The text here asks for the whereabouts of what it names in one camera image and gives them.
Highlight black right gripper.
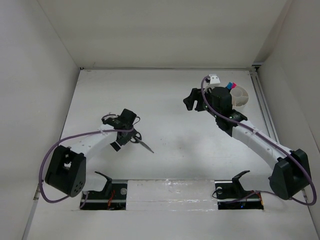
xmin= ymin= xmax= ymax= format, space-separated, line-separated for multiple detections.
xmin=183 ymin=86 xmax=220 ymax=119

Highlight black handled scissors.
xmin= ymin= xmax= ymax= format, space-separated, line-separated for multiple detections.
xmin=130 ymin=132 xmax=155 ymax=154

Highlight blue cap black highlighter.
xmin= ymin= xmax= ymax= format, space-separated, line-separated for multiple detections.
xmin=226 ymin=82 xmax=234 ymax=90

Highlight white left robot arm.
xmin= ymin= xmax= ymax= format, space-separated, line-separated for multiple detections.
xmin=44 ymin=109 xmax=137 ymax=199

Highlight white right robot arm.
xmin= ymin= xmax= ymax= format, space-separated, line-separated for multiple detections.
xmin=183 ymin=87 xmax=311 ymax=200

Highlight white round divided container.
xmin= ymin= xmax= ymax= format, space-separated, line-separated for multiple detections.
xmin=230 ymin=85 xmax=249 ymax=109

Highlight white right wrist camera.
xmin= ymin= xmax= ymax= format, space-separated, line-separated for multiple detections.
xmin=206 ymin=73 xmax=221 ymax=88

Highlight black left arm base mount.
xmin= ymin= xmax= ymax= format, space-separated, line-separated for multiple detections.
xmin=79 ymin=171 xmax=128 ymax=211

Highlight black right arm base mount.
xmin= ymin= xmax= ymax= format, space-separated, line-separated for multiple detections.
xmin=211 ymin=170 xmax=264 ymax=210

